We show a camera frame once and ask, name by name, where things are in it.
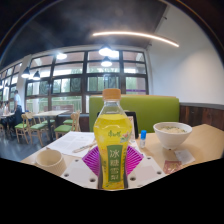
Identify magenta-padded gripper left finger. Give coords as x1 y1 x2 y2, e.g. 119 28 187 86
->
60 145 101 190

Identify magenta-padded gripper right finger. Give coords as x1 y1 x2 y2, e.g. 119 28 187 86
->
125 145 167 190

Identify yellow drink bottle orange cap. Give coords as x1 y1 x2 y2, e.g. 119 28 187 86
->
92 88 133 191

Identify pinkish clear packet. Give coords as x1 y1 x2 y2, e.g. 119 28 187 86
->
162 159 183 175

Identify white ribbed mug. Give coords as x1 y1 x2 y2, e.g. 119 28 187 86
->
34 148 68 177

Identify small blue-capped white bottle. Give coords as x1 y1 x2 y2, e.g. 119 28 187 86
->
139 129 148 149

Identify white printed paper sheet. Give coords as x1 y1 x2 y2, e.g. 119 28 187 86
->
46 130 98 158

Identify white paper slip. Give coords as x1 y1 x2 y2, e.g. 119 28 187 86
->
174 149 196 166

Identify white bowl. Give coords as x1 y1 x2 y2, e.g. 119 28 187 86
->
152 121 193 150

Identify green booth bench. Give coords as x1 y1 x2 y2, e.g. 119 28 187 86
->
88 94 181 133

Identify wooden chairs with green seats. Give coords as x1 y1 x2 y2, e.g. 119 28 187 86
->
0 110 82 146

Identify light wooden dining table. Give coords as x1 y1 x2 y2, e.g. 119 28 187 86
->
32 109 70 141

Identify person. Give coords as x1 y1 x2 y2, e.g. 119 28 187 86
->
12 89 24 118
0 101 11 117

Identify hanging pendant lamps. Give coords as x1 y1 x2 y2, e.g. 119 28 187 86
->
0 44 116 88

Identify long curved light strip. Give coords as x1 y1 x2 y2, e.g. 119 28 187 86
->
92 30 180 48

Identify large black-framed window wall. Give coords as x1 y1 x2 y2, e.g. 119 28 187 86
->
0 49 149 114

